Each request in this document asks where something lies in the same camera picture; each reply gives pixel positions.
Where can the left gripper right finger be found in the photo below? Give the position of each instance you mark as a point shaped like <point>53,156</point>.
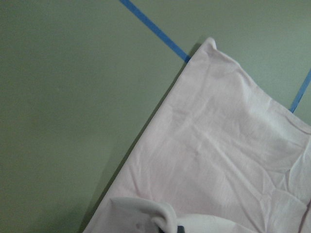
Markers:
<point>180,229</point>

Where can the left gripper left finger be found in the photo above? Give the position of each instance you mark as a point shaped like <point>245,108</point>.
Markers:
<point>159,230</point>

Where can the pink printed t-shirt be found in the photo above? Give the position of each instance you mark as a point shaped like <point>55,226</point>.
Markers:
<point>219,155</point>

